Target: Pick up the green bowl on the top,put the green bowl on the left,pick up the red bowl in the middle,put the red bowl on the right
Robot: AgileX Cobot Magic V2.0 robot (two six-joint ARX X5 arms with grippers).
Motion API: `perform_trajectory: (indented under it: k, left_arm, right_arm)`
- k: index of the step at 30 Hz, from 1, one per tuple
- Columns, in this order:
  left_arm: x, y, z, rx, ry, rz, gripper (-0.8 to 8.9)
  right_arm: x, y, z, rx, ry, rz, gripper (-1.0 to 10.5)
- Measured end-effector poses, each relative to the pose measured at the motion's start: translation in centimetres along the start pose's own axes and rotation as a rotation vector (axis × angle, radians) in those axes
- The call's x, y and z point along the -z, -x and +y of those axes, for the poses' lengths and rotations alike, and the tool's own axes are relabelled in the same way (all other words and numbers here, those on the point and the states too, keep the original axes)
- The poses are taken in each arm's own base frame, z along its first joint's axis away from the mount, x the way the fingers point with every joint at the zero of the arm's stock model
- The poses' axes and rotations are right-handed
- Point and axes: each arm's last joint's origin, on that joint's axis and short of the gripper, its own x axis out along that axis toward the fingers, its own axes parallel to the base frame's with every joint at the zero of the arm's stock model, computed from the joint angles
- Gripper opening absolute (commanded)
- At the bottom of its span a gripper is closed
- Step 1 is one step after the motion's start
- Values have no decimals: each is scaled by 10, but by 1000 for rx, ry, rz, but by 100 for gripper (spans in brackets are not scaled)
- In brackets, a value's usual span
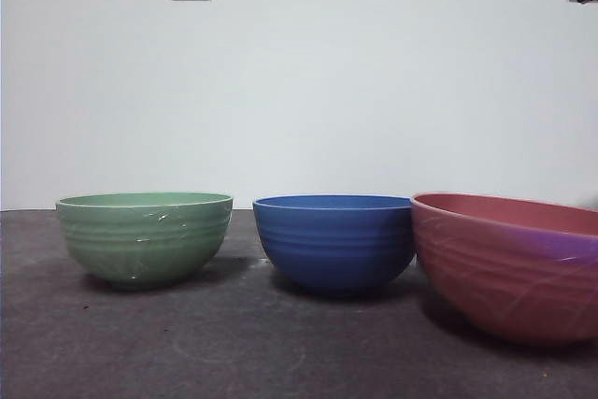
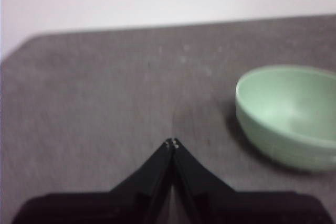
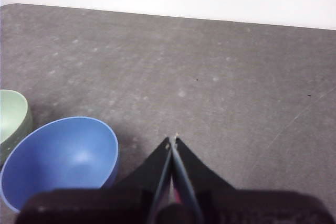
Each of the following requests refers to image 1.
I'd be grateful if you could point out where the red ribbed bowl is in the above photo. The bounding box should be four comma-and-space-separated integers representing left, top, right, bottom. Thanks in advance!
410, 192, 598, 348

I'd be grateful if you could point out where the blue ribbed bowl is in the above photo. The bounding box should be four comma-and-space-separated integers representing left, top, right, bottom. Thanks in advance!
252, 194, 417, 300

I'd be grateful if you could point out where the green ribbed bowl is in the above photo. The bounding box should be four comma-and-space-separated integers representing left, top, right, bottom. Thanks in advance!
55, 191, 235, 292

